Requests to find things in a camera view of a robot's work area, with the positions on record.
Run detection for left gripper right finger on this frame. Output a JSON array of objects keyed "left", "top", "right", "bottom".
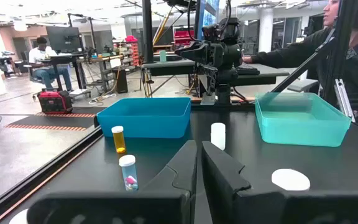
[{"left": 201, "top": 140, "right": 358, "bottom": 224}]

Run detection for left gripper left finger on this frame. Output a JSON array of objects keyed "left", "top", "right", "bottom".
[{"left": 26, "top": 139, "right": 198, "bottom": 224}]

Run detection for large white-capped pill bottle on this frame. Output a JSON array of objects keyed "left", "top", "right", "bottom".
[{"left": 271, "top": 168, "right": 311, "bottom": 192}]

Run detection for small white pill bottle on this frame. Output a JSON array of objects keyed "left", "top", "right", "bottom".
[{"left": 210, "top": 122, "right": 226, "bottom": 151}]

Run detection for red parts bin rack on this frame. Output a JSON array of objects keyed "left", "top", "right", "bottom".
[{"left": 124, "top": 35, "right": 141, "bottom": 67}]

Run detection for small orange pill bottle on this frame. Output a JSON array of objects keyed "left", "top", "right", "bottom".
[{"left": 111, "top": 125, "right": 127, "bottom": 154}]

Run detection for blue plastic bin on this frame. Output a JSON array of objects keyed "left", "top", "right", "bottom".
[{"left": 96, "top": 97, "right": 192, "bottom": 139}]

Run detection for teal plastic bin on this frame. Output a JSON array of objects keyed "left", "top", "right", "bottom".
[{"left": 254, "top": 91, "right": 352, "bottom": 147}]

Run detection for red storage crate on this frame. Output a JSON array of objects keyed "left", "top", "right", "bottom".
[{"left": 173, "top": 29, "right": 195, "bottom": 46}]

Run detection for grey desk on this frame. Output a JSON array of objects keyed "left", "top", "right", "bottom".
[{"left": 140, "top": 58, "right": 290, "bottom": 87}]

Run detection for blue display panel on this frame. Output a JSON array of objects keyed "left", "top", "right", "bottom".
[{"left": 194, "top": 0, "right": 220, "bottom": 40}]

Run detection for black round pole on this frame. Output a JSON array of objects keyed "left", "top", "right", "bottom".
[{"left": 141, "top": 0, "right": 154, "bottom": 63}]

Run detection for person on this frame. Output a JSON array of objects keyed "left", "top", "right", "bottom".
[
  {"left": 242, "top": 0, "right": 358, "bottom": 135},
  {"left": 28, "top": 36, "right": 74, "bottom": 91}
]

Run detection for black computer monitor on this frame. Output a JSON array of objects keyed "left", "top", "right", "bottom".
[{"left": 45, "top": 26, "right": 83, "bottom": 54}]

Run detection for black mat orange striped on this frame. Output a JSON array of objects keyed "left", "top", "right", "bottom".
[{"left": 4, "top": 107, "right": 96, "bottom": 132}]

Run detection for silver aluminium strut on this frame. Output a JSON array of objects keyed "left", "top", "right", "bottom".
[{"left": 334, "top": 78, "right": 356, "bottom": 123}]

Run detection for red black portable generator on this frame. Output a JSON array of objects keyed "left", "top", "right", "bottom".
[{"left": 37, "top": 88, "right": 73, "bottom": 114}]

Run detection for black diagonal frame strut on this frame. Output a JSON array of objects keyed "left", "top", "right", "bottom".
[{"left": 270, "top": 29, "right": 335, "bottom": 94}]

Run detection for black vertical frame post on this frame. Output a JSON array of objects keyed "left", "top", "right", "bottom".
[{"left": 323, "top": 0, "right": 356, "bottom": 103}]

